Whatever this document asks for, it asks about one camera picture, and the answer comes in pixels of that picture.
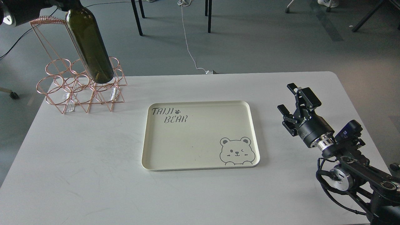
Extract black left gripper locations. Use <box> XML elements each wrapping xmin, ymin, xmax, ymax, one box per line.
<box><xmin>1</xmin><ymin>0</ymin><xmax>82</xmax><ymax>27</ymax></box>

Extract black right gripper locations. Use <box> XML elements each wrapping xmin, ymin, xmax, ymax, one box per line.
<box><xmin>277</xmin><ymin>83</ymin><xmax>334</xmax><ymax>148</ymax></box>

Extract dark green wine bottle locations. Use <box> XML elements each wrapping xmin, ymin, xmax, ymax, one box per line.
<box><xmin>66</xmin><ymin>0</ymin><xmax>114</xmax><ymax>84</ymax></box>

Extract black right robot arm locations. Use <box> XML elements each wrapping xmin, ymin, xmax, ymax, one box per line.
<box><xmin>277</xmin><ymin>83</ymin><xmax>400</xmax><ymax>225</ymax></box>

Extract furniture caster at left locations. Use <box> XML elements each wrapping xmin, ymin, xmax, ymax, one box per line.
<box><xmin>0</xmin><ymin>87</ymin><xmax>19</xmax><ymax>99</ymax></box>

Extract white chair base caster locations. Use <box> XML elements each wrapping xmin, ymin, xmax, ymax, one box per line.
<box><xmin>285</xmin><ymin>0</ymin><xmax>339</xmax><ymax>14</ymax></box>

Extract cream bear serving tray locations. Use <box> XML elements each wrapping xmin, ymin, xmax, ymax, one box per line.
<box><xmin>142</xmin><ymin>101</ymin><xmax>260</xmax><ymax>171</ymax></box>

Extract black table legs left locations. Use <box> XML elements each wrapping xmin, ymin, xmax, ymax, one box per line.
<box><xmin>131</xmin><ymin>0</ymin><xmax>146</xmax><ymax>37</ymax></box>

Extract black table legs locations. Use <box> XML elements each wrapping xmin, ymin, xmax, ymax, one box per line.
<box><xmin>131</xmin><ymin>0</ymin><xmax>146</xmax><ymax>37</ymax></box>
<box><xmin>205</xmin><ymin>0</ymin><xmax>213</xmax><ymax>34</ymax></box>

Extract black diagonal furniture leg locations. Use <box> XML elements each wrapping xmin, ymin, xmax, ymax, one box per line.
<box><xmin>351</xmin><ymin>0</ymin><xmax>385</xmax><ymax>33</ymax></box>

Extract black table legs right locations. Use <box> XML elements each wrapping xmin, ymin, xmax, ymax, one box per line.
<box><xmin>205</xmin><ymin>0</ymin><xmax>213</xmax><ymax>34</ymax></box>

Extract copper wire wine rack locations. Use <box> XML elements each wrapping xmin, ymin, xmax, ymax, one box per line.
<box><xmin>30</xmin><ymin>16</ymin><xmax>128</xmax><ymax>114</ymax></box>

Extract white floor cable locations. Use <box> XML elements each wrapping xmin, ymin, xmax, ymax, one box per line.
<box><xmin>177</xmin><ymin>0</ymin><xmax>220</xmax><ymax>75</ymax></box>

